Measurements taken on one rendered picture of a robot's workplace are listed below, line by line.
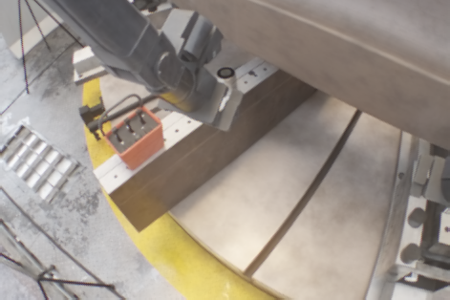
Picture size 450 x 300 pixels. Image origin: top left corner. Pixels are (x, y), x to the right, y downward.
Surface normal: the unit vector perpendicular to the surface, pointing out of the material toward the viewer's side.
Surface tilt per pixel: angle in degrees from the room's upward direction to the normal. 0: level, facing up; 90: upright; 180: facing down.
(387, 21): 56
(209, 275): 0
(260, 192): 0
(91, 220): 0
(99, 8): 91
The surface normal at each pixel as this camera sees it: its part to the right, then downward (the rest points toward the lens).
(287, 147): -0.09, -0.63
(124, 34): 0.81, 0.29
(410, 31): -0.51, 0.21
